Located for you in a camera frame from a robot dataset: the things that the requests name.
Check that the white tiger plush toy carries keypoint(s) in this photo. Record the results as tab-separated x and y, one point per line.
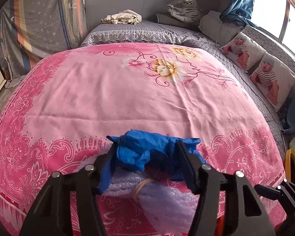
186	11

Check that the grey bolster pillow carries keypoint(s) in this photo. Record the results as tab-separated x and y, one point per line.
171	21

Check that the window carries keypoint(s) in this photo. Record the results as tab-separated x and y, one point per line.
277	19

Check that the baby print pillow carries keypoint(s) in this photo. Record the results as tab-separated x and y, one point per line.
243	51
274	79

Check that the purple bubble wrap bundle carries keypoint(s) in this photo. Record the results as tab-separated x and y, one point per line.
147	196

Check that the orange plastic bag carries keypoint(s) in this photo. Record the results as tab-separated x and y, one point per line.
219	226

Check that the pink floral bed cover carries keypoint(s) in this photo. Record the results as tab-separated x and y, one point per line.
66	107

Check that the blue left curtain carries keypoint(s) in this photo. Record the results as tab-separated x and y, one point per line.
239	12

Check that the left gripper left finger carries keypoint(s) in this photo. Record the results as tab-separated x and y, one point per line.
50	213

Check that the striped grey wardrobe cover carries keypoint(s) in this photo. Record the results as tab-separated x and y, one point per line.
31	30

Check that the yellow rim trash bin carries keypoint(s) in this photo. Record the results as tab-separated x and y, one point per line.
290	165

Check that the blue glove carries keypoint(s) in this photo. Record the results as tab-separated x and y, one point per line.
137	149

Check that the grey cushion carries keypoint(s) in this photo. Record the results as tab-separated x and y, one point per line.
217	30

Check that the left baby print pillow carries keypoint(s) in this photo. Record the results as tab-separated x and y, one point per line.
243	51

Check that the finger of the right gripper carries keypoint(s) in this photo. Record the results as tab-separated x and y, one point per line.
284	193

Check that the grey quilted sofa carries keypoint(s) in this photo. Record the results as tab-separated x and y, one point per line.
150	32

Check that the beige crumpled cloth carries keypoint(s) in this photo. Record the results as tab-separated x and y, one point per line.
126	17

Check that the right baby print pillow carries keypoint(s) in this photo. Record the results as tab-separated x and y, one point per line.
274	79

